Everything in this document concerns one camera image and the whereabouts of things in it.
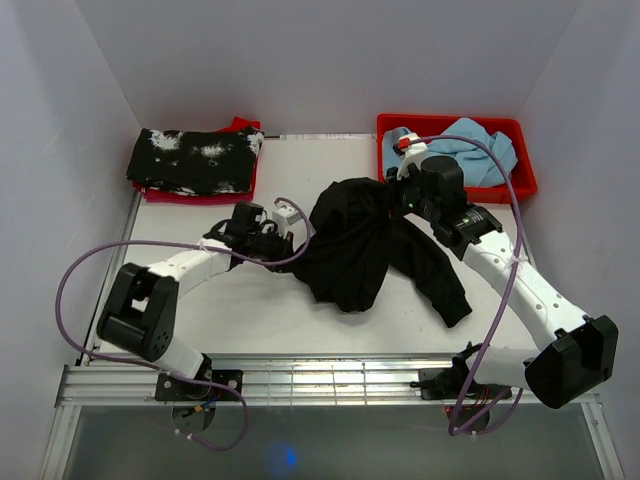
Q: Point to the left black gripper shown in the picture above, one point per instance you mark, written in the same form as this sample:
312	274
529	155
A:
284	249

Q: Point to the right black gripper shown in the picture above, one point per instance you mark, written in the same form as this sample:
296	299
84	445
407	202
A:
396	185

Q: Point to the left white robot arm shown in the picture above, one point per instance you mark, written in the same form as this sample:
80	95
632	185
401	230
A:
140	312

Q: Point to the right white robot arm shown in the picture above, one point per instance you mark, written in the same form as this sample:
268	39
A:
574	352

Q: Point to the light blue trousers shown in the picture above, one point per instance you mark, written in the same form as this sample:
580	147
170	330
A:
479	169

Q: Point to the black white patterned folded trousers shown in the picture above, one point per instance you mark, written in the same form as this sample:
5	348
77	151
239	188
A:
196	163

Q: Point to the magenta folded trousers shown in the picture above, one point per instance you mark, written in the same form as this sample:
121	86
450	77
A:
161	197

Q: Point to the red plastic bin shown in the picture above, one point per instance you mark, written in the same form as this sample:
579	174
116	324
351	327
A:
522	177

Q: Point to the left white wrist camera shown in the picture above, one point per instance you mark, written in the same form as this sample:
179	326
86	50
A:
284	215

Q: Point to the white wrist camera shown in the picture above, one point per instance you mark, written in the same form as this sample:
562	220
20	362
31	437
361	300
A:
412	150
284	215

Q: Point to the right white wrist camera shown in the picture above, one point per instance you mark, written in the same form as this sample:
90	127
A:
412	150

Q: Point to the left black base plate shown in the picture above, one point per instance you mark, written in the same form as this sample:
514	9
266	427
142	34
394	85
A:
169	389

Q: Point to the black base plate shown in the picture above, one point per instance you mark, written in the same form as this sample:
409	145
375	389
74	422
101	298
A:
446	384
169	389

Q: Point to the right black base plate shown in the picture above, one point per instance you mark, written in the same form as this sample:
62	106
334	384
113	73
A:
446	384

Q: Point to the aluminium frame rail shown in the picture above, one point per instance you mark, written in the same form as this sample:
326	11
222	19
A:
295	379

